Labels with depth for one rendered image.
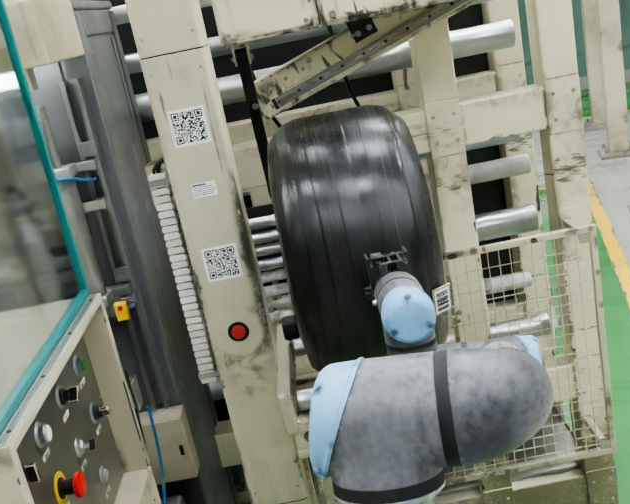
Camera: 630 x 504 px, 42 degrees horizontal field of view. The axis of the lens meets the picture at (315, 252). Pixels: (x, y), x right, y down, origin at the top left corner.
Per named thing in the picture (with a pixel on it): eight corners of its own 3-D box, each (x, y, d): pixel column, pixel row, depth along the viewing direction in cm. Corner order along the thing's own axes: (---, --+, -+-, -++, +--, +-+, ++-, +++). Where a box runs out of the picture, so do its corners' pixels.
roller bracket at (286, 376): (286, 437, 170) (277, 396, 167) (284, 358, 208) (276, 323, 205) (302, 434, 170) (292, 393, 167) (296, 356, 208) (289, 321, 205)
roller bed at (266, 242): (234, 334, 217) (208, 228, 208) (236, 313, 231) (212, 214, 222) (306, 319, 216) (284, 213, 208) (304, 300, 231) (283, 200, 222)
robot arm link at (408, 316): (388, 355, 115) (379, 298, 114) (380, 332, 126) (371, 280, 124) (443, 345, 115) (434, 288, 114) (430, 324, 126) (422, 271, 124)
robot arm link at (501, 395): (563, 341, 75) (533, 318, 122) (443, 354, 77) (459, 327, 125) (581, 468, 74) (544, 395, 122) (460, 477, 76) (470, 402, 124)
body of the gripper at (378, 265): (404, 244, 140) (415, 258, 129) (413, 291, 142) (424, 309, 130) (361, 253, 140) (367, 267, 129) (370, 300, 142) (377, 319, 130)
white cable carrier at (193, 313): (201, 384, 179) (147, 176, 165) (203, 374, 184) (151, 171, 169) (221, 380, 179) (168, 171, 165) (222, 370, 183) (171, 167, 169)
